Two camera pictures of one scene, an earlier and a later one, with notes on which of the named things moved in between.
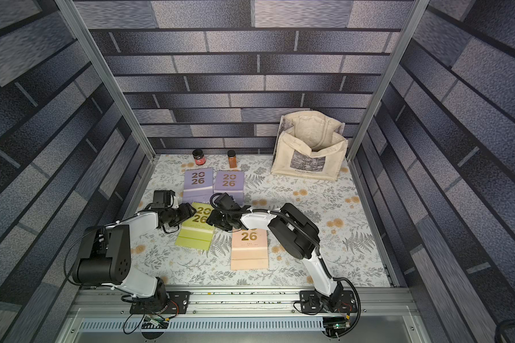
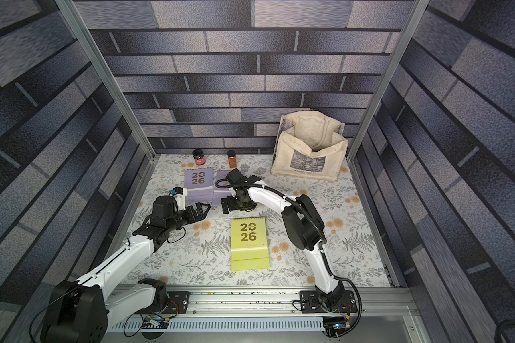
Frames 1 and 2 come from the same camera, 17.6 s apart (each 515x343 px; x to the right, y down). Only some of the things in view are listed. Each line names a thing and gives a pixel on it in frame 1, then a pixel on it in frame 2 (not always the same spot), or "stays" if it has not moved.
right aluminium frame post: x=409 y=25 stays
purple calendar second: x=232 y=182 stays
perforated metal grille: x=204 y=324 stays
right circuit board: x=335 y=324 stays
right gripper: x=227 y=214 -> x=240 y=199
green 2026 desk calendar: x=197 y=232 -> x=249 y=246
